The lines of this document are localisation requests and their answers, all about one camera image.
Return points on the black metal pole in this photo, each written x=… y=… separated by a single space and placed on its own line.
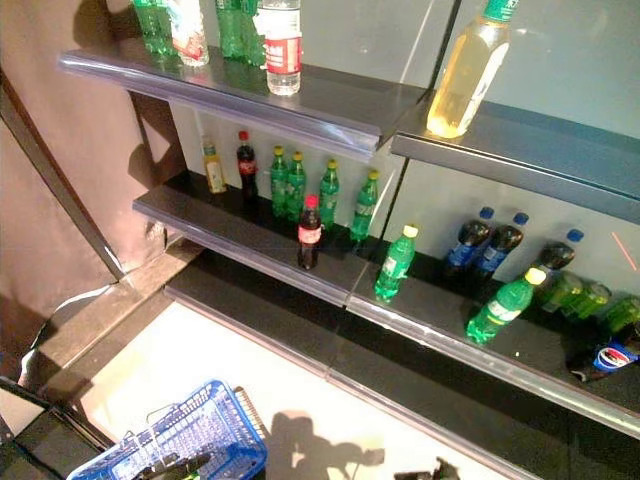
x=60 y=175

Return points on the cola bottle red cap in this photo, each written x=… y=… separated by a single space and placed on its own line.
x=309 y=235
x=247 y=170

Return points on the black shelf board clear rail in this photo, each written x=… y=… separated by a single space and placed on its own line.
x=240 y=235

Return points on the large yellow tea bottle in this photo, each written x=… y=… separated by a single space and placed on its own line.
x=470 y=75

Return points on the blue plastic shopping basket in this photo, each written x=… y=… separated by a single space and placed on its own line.
x=210 y=430

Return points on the dark blue long shelf board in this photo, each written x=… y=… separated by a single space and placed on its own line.
x=300 y=95

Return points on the black wide shelf board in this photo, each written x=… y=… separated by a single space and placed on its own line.
x=440 y=310

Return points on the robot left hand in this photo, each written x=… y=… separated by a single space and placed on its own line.
x=172 y=467

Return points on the dark blue short shelf board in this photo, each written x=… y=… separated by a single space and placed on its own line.
x=540 y=160

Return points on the small yellow tea bottle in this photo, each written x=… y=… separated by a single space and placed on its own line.
x=215 y=172

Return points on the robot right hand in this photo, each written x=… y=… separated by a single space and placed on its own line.
x=425 y=472

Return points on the clear water bottle red label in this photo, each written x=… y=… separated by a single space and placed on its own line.
x=283 y=50
x=189 y=35

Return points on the dark cola bottle blue cap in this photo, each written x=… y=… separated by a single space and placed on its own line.
x=556 y=255
x=465 y=245
x=497 y=250

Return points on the black base shelf board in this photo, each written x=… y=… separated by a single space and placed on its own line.
x=400 y=365

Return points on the dark cola bottle blue label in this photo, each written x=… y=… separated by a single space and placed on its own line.
x=612 y=357

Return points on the black box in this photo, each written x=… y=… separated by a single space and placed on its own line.
x=45 y=435

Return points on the green soda bottle yellow cap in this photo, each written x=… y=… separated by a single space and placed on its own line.
x=278 y=182
x=364 y=207
x=395 y=265
x=329 y=192
x=502 y=307
x=296 y=187

